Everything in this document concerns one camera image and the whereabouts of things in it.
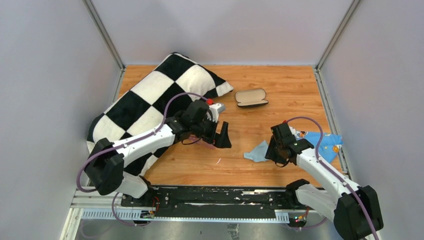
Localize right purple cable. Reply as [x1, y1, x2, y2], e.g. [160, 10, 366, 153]
[282, 116, 380, 240]

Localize purple cable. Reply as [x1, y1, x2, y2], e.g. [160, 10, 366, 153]
[76, 92, 215, 228]
[282, 116, 380, 240]

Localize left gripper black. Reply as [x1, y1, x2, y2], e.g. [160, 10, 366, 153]
[191, 114, 232, 148]

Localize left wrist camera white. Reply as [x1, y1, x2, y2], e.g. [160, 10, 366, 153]
[207, 102, 226, 123]

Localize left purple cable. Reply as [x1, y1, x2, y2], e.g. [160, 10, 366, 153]
[76, 92, 215, 228]

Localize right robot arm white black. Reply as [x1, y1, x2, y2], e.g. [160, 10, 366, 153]
[265, 122, 384, 240]

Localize black glasses case beige lining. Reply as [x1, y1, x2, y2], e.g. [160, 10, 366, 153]
[235, 88, 269, 108]

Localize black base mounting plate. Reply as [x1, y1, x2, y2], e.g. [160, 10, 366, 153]
[119, 185, 307, 221]

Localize blue patterned cloth bag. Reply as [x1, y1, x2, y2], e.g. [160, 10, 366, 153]
[289, 126, 344, 163]

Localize pink transparent sunglasses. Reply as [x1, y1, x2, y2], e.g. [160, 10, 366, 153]
[188, 136, 216, 149]

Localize light blue cleaning cloth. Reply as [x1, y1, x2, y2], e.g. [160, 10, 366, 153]
[243, 140, 269, 163]

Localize aluminium frame rail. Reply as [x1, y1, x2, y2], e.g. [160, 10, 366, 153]
[59, 185, 382, 240]

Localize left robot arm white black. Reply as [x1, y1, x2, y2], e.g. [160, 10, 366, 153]
[84, 99, 232, 207]

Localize black white checkered pillow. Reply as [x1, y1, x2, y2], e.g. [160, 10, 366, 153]
[86, 51, 235, 178]

